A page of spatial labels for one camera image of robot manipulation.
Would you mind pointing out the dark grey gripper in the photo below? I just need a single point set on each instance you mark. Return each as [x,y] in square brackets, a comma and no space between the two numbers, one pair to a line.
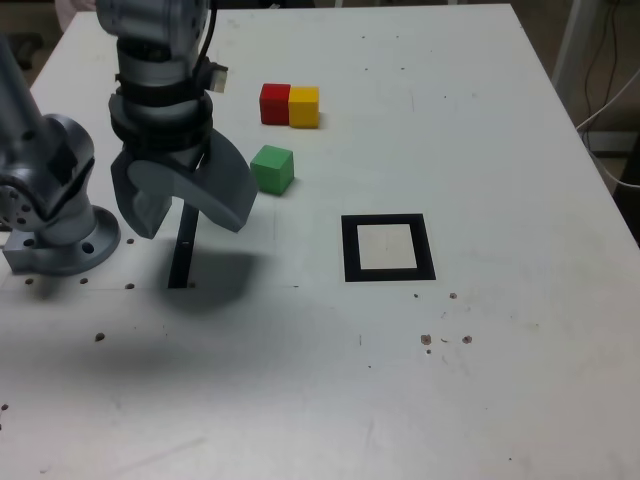
[182,156]

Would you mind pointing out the green cube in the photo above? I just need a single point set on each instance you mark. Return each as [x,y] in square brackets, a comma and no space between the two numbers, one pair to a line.
[270,170]

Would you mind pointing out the red cube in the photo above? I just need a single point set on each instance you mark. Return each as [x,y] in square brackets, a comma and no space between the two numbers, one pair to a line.
[274,105]

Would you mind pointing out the yellow cube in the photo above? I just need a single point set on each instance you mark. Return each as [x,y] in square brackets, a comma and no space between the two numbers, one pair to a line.
[303,110]

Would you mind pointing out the black tape square outline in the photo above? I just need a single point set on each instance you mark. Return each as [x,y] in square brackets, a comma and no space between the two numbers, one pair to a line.
[350,250]

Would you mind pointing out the black tape strip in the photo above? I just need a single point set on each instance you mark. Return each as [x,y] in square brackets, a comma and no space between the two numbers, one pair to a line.
[181,260]

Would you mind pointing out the black background object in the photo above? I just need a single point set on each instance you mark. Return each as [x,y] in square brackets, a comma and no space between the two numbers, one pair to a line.
[32,47]

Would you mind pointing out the black background box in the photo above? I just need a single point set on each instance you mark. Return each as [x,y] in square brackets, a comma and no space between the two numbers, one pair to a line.
[612,142]

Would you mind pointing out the white metal post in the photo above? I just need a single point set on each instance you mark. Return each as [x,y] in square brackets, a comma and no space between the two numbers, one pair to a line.
[567,40]

